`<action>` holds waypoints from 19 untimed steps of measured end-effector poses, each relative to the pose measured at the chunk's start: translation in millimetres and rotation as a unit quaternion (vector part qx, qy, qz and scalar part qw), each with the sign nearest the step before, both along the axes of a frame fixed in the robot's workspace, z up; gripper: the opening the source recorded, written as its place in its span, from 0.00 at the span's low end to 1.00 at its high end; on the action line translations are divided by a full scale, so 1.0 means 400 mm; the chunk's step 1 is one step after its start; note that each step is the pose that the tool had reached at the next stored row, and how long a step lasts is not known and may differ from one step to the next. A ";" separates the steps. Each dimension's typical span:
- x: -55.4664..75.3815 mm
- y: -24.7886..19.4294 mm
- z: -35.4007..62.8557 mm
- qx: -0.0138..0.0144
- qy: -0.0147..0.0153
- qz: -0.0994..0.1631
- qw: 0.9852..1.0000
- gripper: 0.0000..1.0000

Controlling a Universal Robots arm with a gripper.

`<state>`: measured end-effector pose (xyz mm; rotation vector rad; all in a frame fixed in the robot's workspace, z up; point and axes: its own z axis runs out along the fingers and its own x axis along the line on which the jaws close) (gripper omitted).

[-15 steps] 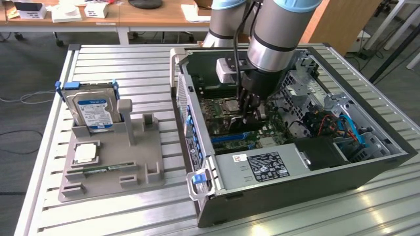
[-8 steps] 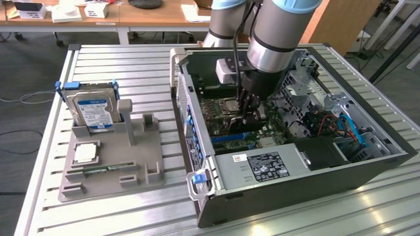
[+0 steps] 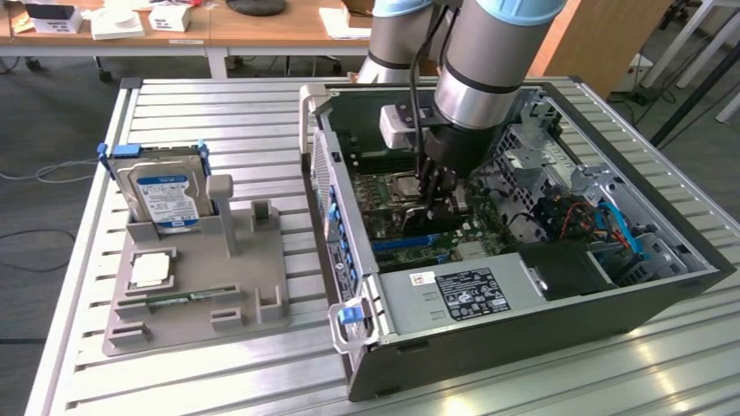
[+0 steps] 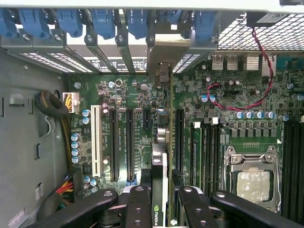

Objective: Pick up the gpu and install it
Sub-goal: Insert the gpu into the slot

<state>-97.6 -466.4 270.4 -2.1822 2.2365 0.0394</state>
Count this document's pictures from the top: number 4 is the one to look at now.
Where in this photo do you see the green fitted RAM stick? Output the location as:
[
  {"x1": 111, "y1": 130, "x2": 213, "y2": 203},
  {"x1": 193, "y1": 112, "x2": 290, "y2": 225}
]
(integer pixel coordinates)
[{"x1": 191, "y1": 122, "x2": 203, "y2": 189}]

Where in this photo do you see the CPU socket with CPU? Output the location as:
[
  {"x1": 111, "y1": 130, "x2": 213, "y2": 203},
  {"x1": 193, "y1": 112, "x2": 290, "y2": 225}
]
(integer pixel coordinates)
[{"x1": 223, "y1": 144, "x2": 283, "y2": 214}]

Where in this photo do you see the white PCI expansion slot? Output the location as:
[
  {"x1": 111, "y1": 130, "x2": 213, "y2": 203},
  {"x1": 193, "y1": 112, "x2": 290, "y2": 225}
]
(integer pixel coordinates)
[{"x1": 91, "y1": 105, "x2": 104, "y2": 178}]

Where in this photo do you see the green motherboard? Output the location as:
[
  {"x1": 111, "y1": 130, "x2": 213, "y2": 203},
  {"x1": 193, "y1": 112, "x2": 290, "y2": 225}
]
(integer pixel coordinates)
[{"x1": 67, "y1": 54, "x2": 304, "y2": 222}]

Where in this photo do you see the black open PC case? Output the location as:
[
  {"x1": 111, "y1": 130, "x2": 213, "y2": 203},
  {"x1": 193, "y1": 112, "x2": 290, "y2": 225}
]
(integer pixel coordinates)
[{"x1": 0, "y1": 0, "x2": 304, "y2": 228}]

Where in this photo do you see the coloured power wire bundle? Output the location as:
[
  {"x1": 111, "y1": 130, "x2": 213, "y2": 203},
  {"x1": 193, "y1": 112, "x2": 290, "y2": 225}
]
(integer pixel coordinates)
[{"x1": 55, "y1": 174, "x2": 75, "y2": 208}]

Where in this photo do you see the black braided power cable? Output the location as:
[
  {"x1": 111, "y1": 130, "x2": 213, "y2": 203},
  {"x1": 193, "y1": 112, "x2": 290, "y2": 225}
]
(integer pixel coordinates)
[{"x1": 34, "y1": 91, "x2": 72, "y2": 167}]

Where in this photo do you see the red black twisted wire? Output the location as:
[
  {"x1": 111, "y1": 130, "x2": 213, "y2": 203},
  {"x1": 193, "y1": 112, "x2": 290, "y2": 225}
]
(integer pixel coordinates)
[{"x1": 206, "y1": 26, "x2": 274, "y2": 112}]

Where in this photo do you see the black intrusion switch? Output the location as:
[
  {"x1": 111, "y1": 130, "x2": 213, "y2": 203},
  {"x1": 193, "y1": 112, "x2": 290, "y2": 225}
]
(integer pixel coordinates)
[{"x1": 246, "y1": 11, "x2": 290, "y2": 27}]

